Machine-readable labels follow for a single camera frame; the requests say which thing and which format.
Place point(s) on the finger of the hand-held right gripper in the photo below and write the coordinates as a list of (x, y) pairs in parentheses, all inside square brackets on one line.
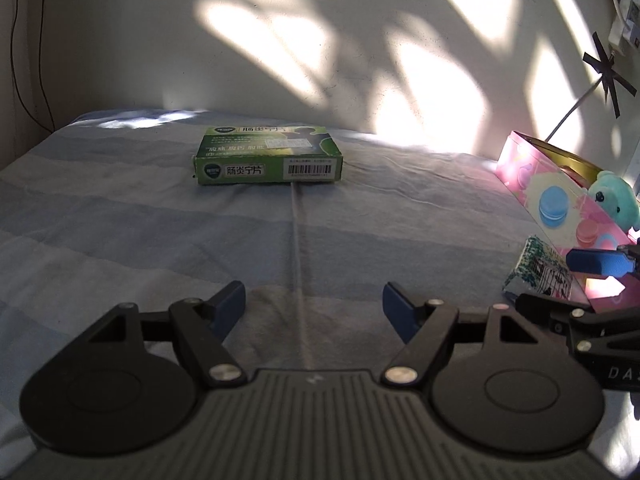
[(555, 307), (592, 261)]

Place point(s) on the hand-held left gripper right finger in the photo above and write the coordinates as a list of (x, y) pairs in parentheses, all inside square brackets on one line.
[(397, 310)]

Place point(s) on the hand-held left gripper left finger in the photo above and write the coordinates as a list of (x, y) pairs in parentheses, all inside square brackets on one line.
[(230, 307)]

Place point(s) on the bird print tissue packet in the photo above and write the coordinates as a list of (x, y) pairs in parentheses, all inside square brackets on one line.
[(535, 270)]

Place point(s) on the teal plush toy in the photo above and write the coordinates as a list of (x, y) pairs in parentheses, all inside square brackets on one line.
[(612, 197)]

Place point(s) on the pink printed storage box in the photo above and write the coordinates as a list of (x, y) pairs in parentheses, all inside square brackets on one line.
[(545, 185)]

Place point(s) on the green medicine box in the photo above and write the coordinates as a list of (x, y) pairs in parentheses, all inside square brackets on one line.
[(240, 152)]

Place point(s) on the black tape cross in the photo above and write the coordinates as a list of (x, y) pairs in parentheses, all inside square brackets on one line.
[(607, 72)]

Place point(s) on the white power adapter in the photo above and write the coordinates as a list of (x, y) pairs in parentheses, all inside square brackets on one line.
[(622, 30)]

